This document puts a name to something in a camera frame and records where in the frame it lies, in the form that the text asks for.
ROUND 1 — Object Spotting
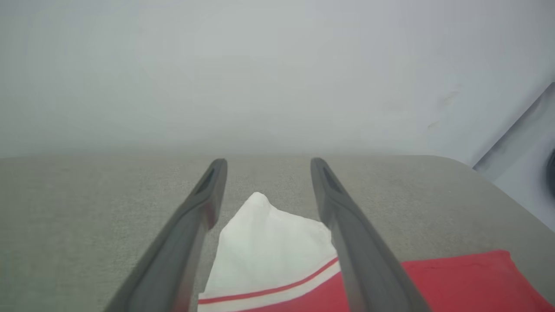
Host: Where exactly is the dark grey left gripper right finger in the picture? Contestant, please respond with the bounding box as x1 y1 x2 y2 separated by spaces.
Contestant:
310 157 432 312

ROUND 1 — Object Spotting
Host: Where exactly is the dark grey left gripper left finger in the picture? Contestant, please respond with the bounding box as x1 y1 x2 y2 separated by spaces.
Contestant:
103 158 228 312

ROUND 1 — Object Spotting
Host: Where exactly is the red and white garment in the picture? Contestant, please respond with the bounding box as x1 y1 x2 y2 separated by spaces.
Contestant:
197 192 555 312

